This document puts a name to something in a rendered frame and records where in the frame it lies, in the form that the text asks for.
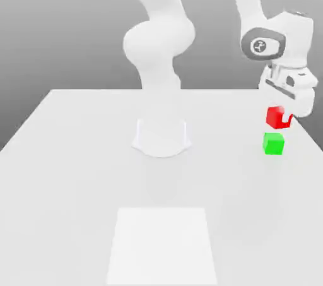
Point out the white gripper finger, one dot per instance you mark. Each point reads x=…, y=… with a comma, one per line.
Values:
x=288, y=114

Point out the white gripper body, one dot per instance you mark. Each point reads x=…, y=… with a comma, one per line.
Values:
x=304, y=103

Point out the small red cube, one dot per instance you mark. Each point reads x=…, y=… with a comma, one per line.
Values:
x=273, y=117

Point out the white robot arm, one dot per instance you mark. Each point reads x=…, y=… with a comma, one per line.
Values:
x=159, y=38

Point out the small green cube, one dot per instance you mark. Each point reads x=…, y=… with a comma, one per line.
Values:
x=273, y=144

